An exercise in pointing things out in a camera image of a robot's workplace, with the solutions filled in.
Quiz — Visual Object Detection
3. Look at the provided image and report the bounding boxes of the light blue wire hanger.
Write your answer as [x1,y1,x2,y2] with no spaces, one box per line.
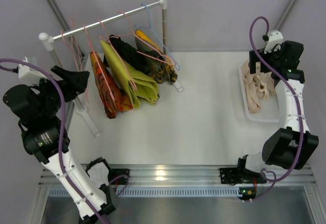
[134,3,180,71]

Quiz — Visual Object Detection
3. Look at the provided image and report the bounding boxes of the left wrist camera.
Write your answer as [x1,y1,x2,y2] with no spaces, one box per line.
[18,64,46,83]

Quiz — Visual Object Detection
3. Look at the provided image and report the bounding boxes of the left rear frame post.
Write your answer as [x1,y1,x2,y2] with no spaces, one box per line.
[34,0,86,58]

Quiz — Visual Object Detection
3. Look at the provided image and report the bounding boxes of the orange camouflage trousers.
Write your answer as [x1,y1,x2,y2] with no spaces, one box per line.
[90,52,133,119]

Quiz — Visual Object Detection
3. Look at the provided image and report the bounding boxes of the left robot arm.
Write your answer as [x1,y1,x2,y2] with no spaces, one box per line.
[1,58,119,223]

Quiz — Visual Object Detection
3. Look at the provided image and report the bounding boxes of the beige trousers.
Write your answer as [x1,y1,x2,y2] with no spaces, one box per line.
[241,60,276,114]

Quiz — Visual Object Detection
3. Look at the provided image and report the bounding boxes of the yellow camouflage trousers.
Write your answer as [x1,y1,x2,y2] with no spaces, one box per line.
[135,29,178,84]

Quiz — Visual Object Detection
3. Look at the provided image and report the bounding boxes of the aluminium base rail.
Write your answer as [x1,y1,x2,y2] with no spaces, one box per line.
[38,165,316,198]

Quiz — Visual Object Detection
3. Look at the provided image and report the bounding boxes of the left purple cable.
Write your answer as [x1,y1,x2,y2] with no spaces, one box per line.
[0,59,131,224]

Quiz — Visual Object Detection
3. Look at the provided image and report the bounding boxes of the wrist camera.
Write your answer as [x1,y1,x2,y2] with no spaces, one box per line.
[18,64,46,83]
[262,30,284,54]

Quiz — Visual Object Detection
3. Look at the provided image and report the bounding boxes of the pink hanger of beige trousers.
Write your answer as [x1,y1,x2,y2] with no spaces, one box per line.
[61,31,83,71]

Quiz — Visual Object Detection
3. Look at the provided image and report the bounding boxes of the white plastic mesh basket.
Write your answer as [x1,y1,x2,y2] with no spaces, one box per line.
[238,64,280,123]

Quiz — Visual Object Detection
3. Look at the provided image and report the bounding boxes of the pink hanger of orange trousers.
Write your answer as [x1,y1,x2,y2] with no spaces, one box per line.
[83,24,115,102]

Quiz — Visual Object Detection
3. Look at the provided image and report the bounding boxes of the black trousers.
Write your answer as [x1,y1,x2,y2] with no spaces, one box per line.
[109,35,154,77]

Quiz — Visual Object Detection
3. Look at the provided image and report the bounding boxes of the aluminium corner frame post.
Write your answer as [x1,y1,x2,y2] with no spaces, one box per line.
[275,0,298,31]

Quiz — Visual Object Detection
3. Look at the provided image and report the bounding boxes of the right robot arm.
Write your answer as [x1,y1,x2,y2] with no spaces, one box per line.
[238,41,319,181]

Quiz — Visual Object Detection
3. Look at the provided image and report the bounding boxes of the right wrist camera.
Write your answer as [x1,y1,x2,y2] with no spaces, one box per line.
[262,30,284,54]

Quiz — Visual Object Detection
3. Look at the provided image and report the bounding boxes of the lime green trousers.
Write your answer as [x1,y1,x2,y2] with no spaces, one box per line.
[100,40,159,108]

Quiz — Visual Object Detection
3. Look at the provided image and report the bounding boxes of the white metal clothes rack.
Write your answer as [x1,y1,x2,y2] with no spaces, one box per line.
[38,0,170,137]

